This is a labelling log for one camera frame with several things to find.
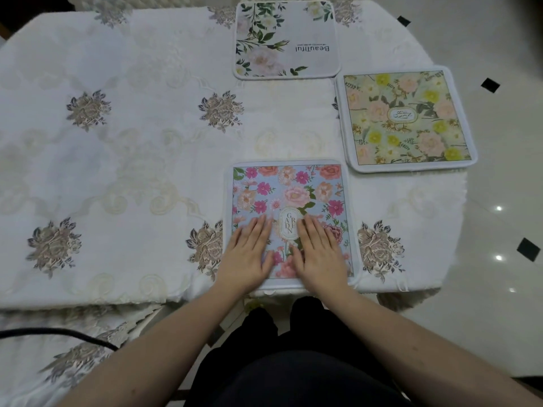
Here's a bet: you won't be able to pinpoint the black cable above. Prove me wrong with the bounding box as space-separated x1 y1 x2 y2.
0 328 120 352

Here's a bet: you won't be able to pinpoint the blue floral square mat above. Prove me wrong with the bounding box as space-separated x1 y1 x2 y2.
222 159 362 292

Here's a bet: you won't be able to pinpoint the white floral square mat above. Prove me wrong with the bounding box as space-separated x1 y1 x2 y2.
232 0 342 80

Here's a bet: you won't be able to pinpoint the person's black trousers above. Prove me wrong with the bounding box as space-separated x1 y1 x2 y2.
186 296 414 407

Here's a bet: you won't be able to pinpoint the white embroidered tablecloth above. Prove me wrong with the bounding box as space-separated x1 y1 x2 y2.
0 0 468 315

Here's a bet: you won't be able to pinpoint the person's left forearm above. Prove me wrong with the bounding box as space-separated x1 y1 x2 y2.
54 280 252 407

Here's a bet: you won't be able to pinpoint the person's right forearm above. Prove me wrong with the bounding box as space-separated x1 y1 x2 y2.
318 287 543 407

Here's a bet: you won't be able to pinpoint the person's right hand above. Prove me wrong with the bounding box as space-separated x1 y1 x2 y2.
288 214 355 298

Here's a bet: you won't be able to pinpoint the person's left hand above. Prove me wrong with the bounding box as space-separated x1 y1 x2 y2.
215 214 277 295

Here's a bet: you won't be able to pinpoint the white embroidered chair cover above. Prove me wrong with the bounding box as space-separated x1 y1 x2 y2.
0 304 167 407

